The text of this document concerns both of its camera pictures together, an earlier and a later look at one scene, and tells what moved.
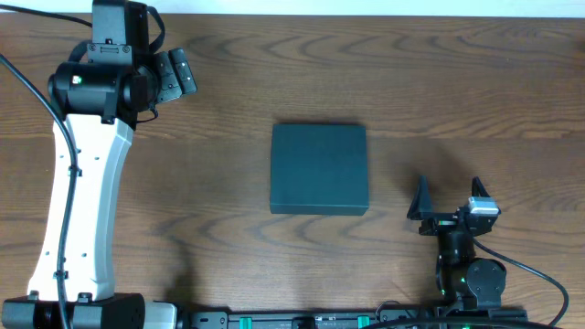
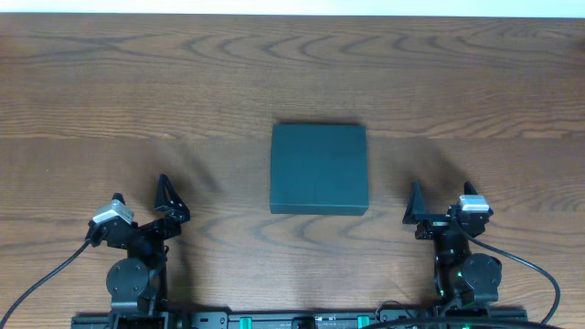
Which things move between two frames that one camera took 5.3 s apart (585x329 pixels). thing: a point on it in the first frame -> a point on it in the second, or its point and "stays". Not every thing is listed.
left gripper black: x=175 y=73 -> x=149 y=227
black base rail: x=331 y=318 stays
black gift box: x=319 y=169 stays
